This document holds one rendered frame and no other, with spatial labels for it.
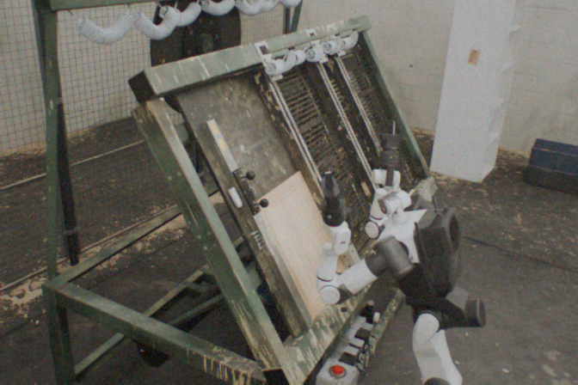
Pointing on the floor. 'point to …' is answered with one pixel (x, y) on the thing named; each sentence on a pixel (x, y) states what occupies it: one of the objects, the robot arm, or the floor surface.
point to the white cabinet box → (477, 78)
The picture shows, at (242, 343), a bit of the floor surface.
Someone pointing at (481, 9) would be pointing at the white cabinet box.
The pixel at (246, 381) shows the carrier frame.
